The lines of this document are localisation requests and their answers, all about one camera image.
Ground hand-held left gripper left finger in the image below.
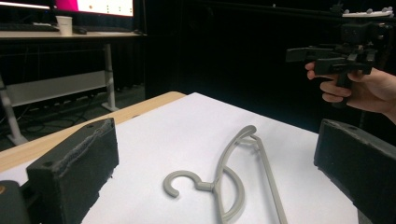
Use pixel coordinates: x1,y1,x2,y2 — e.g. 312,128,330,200
25,117,120,224

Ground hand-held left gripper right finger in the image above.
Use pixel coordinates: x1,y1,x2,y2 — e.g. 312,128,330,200
313,119,396,224

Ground grey plastic clothes hanger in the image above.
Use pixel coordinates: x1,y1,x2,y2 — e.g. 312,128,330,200
163,124,290,224

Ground black curtain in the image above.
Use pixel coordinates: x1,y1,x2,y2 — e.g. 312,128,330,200
143,0,396,147

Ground white office desk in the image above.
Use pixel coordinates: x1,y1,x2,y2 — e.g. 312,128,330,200
0,30,148,147

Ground white table sheet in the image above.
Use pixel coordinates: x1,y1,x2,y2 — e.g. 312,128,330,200
0,91,360,224

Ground white paper cup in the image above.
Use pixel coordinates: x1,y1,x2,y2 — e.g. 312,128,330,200
55,15,74,36

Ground black keyboard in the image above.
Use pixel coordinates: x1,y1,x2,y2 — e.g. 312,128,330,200
0,22,61,33

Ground computer monitor with pink window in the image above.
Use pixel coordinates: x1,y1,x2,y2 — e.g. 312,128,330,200
53,0,135,19

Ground black floor cables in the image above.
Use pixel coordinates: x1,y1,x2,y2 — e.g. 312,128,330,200
17,92,106,134

